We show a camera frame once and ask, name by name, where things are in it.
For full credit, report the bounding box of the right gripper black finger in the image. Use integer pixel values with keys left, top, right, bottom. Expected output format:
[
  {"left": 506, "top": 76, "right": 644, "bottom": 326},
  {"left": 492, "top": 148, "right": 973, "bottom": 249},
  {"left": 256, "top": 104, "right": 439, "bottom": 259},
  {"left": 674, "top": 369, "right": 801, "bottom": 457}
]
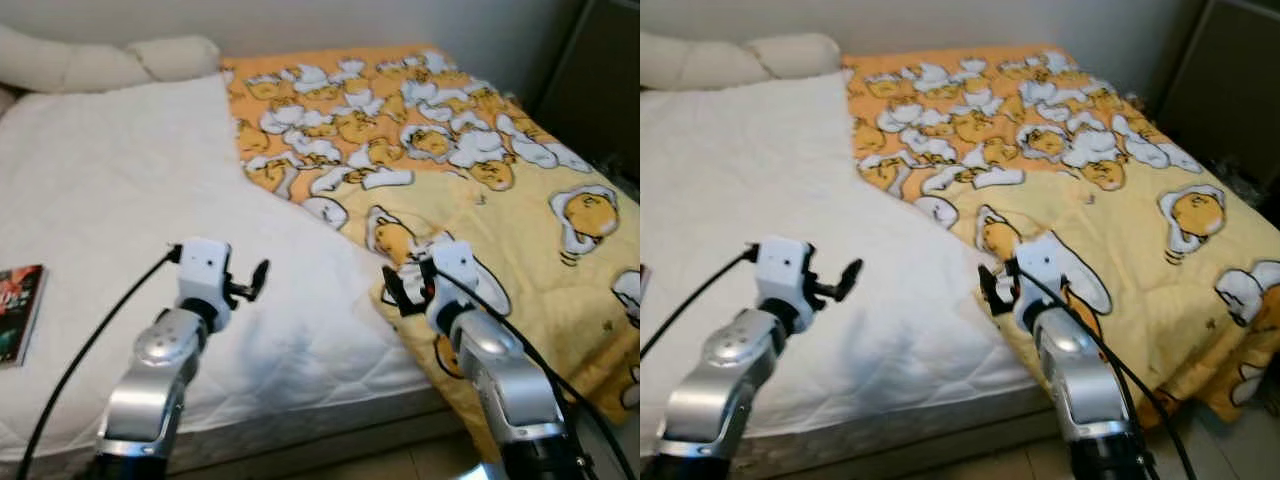
[
  {"left": 977, "top": 262, "right": 1009, "bottom": 319},
  {"left": 380, "top": 264, "right": 411, "bottom": 318}
]

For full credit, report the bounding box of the dark city cover paperback book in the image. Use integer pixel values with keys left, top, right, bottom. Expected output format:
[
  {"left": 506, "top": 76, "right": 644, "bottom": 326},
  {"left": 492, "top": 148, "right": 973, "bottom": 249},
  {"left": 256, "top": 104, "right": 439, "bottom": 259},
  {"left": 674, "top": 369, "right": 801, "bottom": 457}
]
[{"left": 0, "top": 264, "right": 49, "bottom": 369}]

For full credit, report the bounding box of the white quilted mattress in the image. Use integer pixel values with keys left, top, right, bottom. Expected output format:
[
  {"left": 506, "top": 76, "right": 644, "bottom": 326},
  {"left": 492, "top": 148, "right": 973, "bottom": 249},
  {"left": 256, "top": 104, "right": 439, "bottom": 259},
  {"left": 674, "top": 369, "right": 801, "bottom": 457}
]
[
  {"left": 0, "top": 72, "right": 448, "bottom": 469},
  {"left": 640, "top": 70, "right": 1049, "bottom": 463}
]

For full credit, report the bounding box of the yellow cartoon egg quilt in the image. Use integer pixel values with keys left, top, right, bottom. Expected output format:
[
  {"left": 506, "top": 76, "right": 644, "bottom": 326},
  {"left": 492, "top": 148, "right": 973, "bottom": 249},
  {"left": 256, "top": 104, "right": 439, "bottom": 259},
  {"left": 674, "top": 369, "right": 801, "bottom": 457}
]
[
  {"left": 842, "top": 44, "right": 1280, "bottom": 429},
  {"left": 220, "top": 44, "right": 641, "bottom": 456}
]

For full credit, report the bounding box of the cream bolster pillow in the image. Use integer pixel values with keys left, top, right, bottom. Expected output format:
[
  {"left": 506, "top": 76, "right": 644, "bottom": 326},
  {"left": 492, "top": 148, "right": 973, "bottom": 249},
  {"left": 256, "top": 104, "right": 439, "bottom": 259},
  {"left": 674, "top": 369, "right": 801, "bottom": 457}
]
[
  {"left": 640, "top": 30, "right": 844, "bottom": 94},
  {"left": 0, "top": 24, "right": 223, "bottom": 94}
]

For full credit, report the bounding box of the dark wardrobe cabinet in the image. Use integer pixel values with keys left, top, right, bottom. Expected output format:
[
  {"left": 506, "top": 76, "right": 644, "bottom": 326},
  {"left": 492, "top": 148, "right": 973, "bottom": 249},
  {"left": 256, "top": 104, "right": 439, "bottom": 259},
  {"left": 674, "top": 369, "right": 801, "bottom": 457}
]
[
  {"left": 1155, "top": 0, "right": 1280, "bottom": 193},
  {"left": 533, "top": 0, "right": 641, "bottom": 191}
]

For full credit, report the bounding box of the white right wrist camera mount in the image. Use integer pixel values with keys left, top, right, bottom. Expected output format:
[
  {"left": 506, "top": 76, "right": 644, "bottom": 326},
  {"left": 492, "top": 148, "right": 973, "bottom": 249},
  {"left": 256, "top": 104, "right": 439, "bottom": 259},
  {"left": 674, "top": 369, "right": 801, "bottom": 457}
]
[
  {"left": 1010, "top": 231, "right": 1068, "bottom": 333},
  {"left": 424, "top": 239, "right": 481, "bottom": 333}
]

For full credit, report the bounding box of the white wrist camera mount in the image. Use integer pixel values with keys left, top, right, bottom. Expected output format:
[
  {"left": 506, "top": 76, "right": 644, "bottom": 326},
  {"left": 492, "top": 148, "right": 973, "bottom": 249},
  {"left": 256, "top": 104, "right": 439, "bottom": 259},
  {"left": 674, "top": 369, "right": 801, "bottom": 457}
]
[
  {"left": 424, "top": 239, "right": 481, "bottom": 333},
  {"left": 1010, "top": 231, "right": 1068, "bottom": 333},
  {"left": 754, "top": 236, "right": 818, "bottom": 313},
  {"left": 176, "top": 237, "right": 235, "bottom": 313}
]

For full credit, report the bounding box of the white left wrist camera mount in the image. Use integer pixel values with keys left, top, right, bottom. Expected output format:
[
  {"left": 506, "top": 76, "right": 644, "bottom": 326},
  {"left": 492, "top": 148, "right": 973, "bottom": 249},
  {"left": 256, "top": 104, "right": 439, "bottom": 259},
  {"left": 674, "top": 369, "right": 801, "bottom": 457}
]
[
  {"left": 754, "top": 236, "right": 818, "bottom": 313},
  {"left": 176, "top": 237, "right": 235, "bottom": 313}
]

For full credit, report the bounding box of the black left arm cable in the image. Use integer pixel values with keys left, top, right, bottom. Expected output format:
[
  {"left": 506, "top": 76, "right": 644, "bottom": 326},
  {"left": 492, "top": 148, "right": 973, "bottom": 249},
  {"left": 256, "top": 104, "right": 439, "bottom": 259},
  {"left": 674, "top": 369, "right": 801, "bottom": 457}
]
[
  {"left": 14, "top": 243, "right": 184, "bottom": 480},
  {"left": 640, "top": 243, "right": 763, "bottom": 363}
]

